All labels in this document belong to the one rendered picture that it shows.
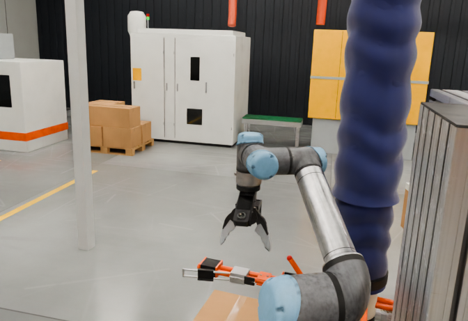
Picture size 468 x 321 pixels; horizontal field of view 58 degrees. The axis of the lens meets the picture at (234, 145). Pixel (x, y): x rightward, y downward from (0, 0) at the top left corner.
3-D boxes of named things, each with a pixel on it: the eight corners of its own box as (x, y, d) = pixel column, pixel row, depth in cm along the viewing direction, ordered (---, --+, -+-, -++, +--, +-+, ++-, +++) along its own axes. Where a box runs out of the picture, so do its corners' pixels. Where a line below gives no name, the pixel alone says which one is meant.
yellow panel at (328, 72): (410, 151, 924) (425, 33, 867) (418, 161, 837) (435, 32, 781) (307, 143, 972) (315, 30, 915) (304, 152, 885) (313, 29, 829)
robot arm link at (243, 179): (259, 175, 120) (231, 172, 121) (258, 190, 121) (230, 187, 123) (263, 168, 127) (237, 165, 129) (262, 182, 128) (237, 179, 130)
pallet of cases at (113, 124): (154, 145, 902) (153, 102, 881) (131, 156, 806) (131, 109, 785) (102, 140, 928) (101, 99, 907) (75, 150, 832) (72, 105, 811)
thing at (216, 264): (222, 270, 186) (223, 260, 185) (216, 278, 179) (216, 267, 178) (205, 267, 189) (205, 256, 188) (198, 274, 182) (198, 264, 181)
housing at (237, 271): (250, 278, 182) (250, 268, 181) (245, 285, 175) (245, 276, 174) (234, 274, 184) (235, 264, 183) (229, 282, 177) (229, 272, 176)
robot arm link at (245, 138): (241, 136, 116) (234, 130, 124) (239, 175, 119) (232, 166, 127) (268, 136, 118) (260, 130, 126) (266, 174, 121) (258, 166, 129)
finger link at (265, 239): (279, 239, 130) (263, 215, 130) (276, 248, 125) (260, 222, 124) (271, 244, 131) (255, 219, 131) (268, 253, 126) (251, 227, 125)
